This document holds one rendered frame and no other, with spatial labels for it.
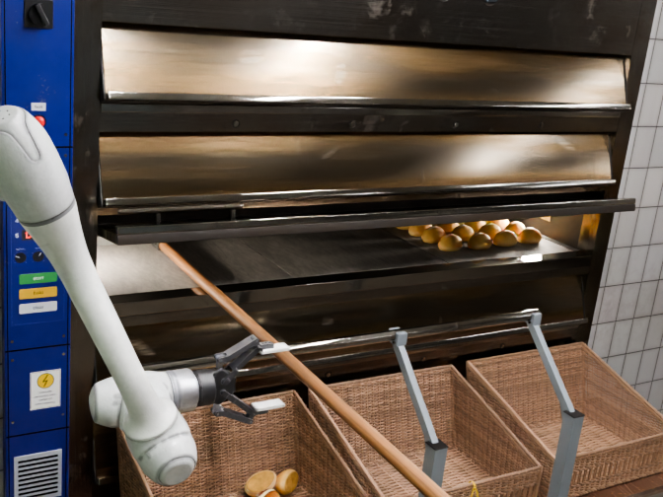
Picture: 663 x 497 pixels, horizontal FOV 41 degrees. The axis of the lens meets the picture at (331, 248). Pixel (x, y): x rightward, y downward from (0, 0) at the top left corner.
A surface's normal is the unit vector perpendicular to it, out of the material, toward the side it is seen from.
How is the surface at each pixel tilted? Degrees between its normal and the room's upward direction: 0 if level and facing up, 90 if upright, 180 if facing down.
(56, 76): 90
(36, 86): 90
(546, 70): 70
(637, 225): 90
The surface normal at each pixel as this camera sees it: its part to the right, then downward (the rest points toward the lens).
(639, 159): 0.50, 0.30
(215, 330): 0.51, -0.04
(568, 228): -0.86, 0.07
